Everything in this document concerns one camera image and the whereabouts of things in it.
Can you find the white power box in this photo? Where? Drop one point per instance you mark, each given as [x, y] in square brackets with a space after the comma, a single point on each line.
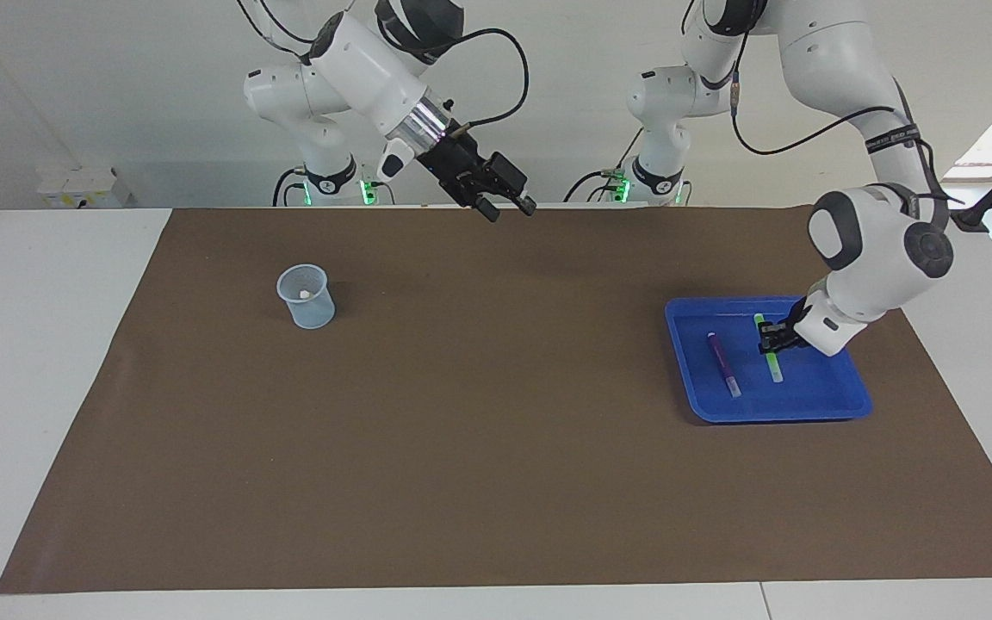
[83, 185]

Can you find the blue plastic tray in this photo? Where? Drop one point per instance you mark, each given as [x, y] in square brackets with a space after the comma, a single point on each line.
[823, 387]

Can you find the purple pen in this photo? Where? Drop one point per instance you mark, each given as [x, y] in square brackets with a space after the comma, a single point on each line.
[722, 362]

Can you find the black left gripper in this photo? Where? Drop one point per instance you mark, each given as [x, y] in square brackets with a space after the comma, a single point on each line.
[797, 327]

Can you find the translucent plastic cup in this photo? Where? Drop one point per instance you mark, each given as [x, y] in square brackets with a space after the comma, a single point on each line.
[311, 314]

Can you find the green pen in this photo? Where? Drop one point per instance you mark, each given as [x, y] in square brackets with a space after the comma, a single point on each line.
[776, 368]

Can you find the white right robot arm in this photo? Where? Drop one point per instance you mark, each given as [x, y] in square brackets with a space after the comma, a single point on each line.
[367, 69]

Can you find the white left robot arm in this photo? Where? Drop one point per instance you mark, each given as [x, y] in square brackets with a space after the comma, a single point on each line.
[879, 258]

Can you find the brown table mat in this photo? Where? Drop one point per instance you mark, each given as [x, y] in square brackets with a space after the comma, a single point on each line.
[496, 474]

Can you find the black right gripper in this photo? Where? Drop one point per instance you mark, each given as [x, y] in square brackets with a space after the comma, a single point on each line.
[457, 168]

